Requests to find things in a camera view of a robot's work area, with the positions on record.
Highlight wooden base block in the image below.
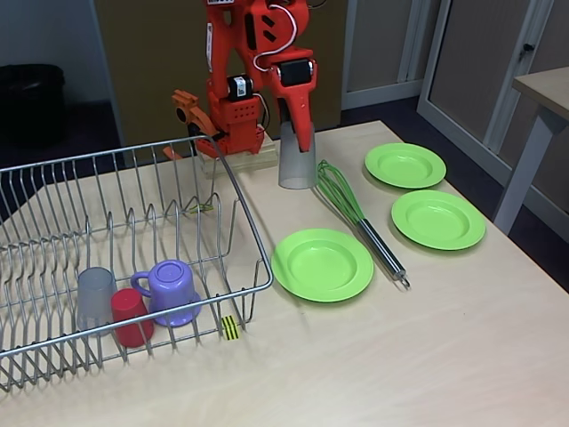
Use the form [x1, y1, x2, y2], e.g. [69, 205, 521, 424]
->
[198, 133, 280, 179]

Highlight red plastic cup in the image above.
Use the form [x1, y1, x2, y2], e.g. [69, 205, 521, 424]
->
[110, 287, 156, 348]

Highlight grey translucent plastic cup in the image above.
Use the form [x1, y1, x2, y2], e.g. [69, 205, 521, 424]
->
[277, 122, 317, 190]
[76, 266, 117, 334]

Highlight green whisk with steel handle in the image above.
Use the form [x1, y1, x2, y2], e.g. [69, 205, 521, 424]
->
[316, 159, 411, 291]

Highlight grey cabinet with white frame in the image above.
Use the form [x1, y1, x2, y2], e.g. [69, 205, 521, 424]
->
[416, 0, 569, 210]
[341, 0, 441, 110]

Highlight metal wire dish rack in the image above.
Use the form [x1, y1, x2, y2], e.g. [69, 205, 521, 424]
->
[0, 134, 275, 393]

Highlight brown pin board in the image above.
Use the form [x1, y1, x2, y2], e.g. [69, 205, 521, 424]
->
[92, 0, 349, 148]

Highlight beige side table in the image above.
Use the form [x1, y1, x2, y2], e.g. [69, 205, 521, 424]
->
[493, 66, 569, 235]

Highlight purple plastic mug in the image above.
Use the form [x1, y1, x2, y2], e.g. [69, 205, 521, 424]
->
[130, 261, 202, 328]

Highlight white gripper cable loop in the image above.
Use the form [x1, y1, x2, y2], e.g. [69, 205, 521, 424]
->
[252, 2, 299, 72]

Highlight yellow black striped tape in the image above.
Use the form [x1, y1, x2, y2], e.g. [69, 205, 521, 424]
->
[220, 314, 242, 342]

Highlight orange table clamp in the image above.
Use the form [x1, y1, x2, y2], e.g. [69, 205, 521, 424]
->
[162, 88, 223, 161]

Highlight green plastic plate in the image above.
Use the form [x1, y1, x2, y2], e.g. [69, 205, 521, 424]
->
[364, 142, 447, 189]
[390, 189, 487, 251]
[270, 228, 375, 304]

